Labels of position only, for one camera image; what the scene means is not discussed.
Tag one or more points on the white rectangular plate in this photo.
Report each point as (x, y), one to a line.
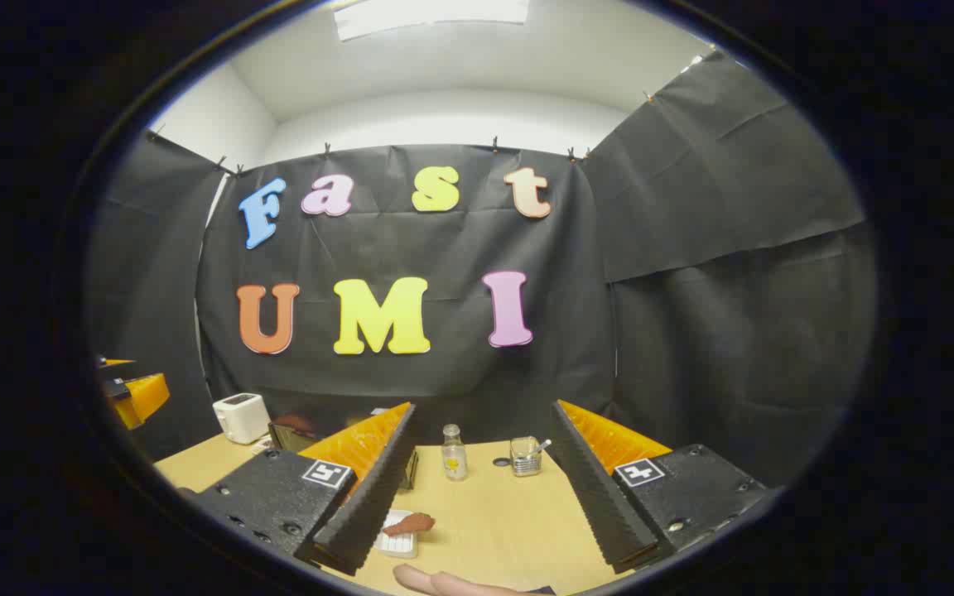
(398, 544)

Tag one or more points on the red raw steak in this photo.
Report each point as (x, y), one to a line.
(411, 523)

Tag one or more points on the clear glass bottle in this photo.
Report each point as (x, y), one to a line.
(454, 459)

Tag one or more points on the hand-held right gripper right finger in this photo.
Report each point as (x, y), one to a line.
(597, 497)

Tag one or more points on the white toaster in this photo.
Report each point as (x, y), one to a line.
(241, 418)

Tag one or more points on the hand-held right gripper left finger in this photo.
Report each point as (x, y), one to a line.
(369, 505)

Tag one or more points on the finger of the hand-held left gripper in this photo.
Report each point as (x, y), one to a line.
(113, 364)
(146, 396)

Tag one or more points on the silver metal utensil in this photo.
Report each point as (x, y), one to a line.
(542, 446)

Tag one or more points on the black electric oven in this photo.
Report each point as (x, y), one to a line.
(291, 432)

